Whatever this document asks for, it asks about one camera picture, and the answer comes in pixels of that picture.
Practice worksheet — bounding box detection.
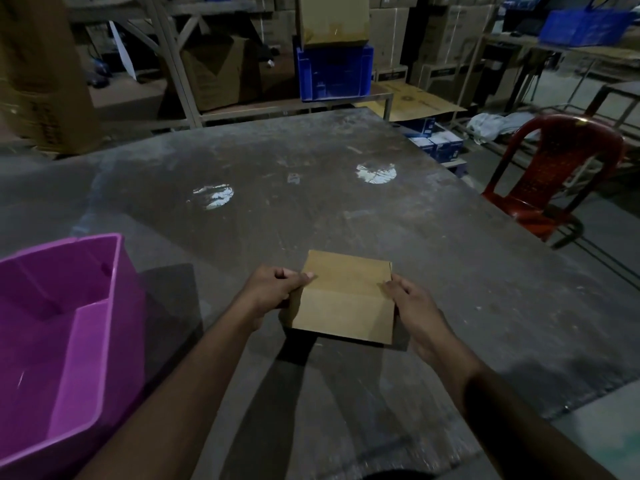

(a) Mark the white paper sheet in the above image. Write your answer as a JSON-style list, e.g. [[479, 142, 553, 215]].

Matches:
[[109, 20, 139, 81]]

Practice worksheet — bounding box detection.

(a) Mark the small dark object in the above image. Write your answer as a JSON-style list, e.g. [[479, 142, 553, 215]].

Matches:
[[89, 57, 112, 88]]

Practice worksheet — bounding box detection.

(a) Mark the blue plastic crate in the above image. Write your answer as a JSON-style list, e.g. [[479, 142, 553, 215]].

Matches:
[[295, 44, 375, 102]]

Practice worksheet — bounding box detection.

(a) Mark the open brown carton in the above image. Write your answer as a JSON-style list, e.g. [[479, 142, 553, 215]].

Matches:
[[181, 35, 262, 113]]

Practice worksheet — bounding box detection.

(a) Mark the flat cardboard sheet with tape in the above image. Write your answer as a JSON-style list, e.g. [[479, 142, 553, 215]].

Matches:
[[297, 0, 372, 48]]

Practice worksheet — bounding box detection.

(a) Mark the metal frame table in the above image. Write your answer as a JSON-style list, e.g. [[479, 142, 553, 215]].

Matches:
[[462, 32, 640, 131]]

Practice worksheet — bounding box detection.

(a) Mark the blue plastic tray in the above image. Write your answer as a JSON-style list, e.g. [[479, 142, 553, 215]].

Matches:
[[537, 8, 637, 47]]

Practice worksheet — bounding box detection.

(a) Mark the dark blue product box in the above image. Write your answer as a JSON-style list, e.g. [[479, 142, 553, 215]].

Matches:
[[399, 118, 437, 138]]

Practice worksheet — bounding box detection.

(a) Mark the tall narrow cardboard carton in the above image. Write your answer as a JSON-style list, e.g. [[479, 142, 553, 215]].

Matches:
[[0, 0, 103, 157]]

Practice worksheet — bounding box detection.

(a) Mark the white plastic bag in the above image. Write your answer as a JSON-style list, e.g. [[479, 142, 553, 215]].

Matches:
[[465, 112, 539, 144]]

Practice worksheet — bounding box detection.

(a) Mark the red plastic chair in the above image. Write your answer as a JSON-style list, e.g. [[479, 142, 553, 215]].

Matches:
[[481, 113, 626, 251]]

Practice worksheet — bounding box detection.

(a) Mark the flattened printed cardboard sheet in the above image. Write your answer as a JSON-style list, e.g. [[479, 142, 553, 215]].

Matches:
[[357, 82, 469, 123]]

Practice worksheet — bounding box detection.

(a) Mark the small brown cardboard box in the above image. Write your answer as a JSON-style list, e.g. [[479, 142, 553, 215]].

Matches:
[[279, 249, 397, 345]]

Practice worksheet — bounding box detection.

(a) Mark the grey metal storage rack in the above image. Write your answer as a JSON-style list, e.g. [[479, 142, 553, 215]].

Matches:
[[69, 0, 396, 131]]

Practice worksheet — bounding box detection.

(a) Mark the person's right hand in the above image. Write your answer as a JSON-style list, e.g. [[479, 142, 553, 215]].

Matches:
[[382, 273, 473, 369]]

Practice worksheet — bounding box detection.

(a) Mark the pink plastic bin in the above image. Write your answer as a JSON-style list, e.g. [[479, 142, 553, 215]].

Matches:
[[0, 233, 147, 480]]

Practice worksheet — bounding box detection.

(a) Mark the person's left forearm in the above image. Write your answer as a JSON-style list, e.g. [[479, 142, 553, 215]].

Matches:
[[72, 304, 263, 480]]

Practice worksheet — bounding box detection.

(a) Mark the person's left hand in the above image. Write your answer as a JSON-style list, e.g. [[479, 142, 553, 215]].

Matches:
[[235, 265, 317, 331]]

